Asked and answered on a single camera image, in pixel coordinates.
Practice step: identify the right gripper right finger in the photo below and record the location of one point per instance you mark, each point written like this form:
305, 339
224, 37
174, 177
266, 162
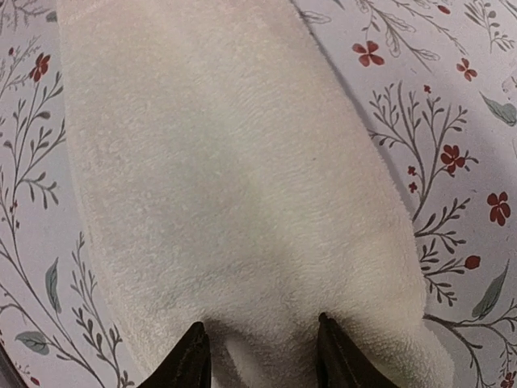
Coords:
340, 363

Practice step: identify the cream white towel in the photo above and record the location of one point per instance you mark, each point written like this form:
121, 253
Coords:
224, 176

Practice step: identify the floral table mat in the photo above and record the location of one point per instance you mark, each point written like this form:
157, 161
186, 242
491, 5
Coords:
434, 83

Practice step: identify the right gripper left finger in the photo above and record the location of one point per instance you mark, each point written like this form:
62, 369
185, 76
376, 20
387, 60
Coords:
188, 364

